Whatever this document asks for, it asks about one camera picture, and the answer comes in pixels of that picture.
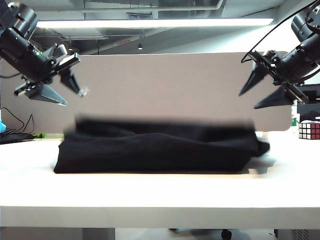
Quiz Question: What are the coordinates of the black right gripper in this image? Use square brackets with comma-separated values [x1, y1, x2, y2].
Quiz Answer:
[238, 50, 306, 110]

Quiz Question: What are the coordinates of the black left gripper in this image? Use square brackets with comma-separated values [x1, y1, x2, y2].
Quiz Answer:
[14, 44, 84, 107]

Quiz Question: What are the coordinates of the black polo T-shirt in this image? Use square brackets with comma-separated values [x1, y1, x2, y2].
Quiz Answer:
[53, 114, 276, 175]

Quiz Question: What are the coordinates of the plastic bottle with green label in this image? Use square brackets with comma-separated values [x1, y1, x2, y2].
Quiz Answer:
[291, 99, 300, 133]

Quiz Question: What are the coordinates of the black mesh office chair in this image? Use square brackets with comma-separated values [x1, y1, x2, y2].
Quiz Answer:
[296, 83, 320, 123]

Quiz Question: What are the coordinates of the bright green strip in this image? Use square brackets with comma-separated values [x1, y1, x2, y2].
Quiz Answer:
[33, 132, 66, 139]

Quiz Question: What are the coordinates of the Rubik's cube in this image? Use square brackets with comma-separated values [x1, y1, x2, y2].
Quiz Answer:
[298, 120, 320, 140]

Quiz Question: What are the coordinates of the folded black cloth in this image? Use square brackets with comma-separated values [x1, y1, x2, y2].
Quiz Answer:
[0, 133, 36, 145]

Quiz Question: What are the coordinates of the beige desk divider panel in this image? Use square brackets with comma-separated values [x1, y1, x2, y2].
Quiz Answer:
[0, 51, 293, 135]

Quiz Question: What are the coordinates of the long ceiling light strip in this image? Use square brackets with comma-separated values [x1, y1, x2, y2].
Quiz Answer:
[34, 18, 275, 29]

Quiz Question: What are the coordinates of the grey computer tower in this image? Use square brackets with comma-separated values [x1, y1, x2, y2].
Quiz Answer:
[274, 228, 309, 240]

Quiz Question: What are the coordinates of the black chair base with caster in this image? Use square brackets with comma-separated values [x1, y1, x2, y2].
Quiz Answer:
[169, 227, 233, 240]

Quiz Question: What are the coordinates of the thin black cable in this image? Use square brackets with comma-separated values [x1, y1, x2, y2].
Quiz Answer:
[0, 107, 36, 135]

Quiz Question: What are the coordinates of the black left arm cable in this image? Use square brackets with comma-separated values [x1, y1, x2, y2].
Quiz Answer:
[0, 71, 21, 79]

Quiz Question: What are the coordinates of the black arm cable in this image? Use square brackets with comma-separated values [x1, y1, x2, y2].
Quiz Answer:
[240, 0, 317, 63]
[0, 71, 21, 79]

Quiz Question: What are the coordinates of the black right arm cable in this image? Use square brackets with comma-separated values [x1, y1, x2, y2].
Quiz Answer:
[240, 0, 317, 63]

